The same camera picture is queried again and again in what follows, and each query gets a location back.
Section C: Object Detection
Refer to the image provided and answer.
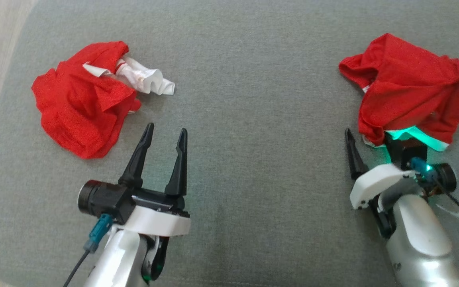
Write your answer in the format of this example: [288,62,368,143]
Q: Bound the red shorts with white trim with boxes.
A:
[338,33,459,152]

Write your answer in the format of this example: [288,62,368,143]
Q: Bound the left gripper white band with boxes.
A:
[112,123,191,236]

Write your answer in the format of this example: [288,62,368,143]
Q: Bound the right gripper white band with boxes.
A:
[344,128,417,210]

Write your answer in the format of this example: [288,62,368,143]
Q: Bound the large grey sofa cushion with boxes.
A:
[0,0,459,287]

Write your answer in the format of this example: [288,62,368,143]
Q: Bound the left cable with blue plug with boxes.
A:
[63,214,114,287]

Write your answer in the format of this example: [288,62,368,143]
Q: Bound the red jersey with white sleeves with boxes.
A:
[31,41,175,159]

